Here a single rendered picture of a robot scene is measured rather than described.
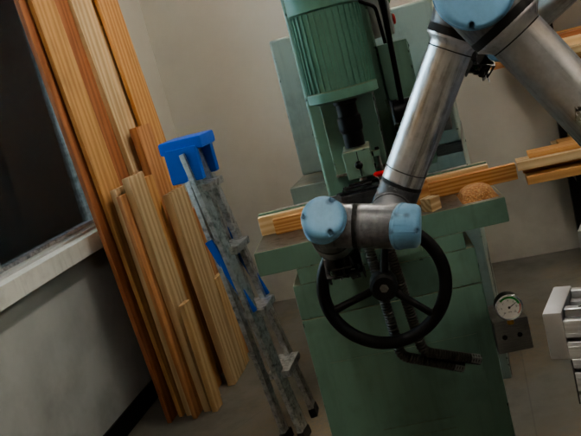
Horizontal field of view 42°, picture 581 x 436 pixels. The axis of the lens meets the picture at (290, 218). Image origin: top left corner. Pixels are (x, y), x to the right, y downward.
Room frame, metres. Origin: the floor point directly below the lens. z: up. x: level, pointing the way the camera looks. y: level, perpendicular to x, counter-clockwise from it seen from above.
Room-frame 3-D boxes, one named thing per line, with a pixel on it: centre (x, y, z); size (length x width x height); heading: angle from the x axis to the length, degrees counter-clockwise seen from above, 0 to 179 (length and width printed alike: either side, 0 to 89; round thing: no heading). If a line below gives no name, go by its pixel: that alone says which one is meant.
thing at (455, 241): (1.85, -0.20, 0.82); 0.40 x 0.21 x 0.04; 82
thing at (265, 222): (1.93, -0.21, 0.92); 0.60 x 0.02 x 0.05; 82
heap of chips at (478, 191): (1.79, -0.45, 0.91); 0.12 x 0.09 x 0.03; 172
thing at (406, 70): (2.10, -0.38, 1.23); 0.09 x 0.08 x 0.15; 172
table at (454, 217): (1.80, -0.20, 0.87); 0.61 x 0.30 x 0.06; 82
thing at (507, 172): (1.90, -0.26, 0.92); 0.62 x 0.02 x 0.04; 82
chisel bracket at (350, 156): (1.93, -0.21, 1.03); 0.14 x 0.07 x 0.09; 172
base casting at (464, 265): (2.03, -0.22, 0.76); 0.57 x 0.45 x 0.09; 172
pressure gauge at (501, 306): (1.67, -0.43, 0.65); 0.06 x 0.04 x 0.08; 82
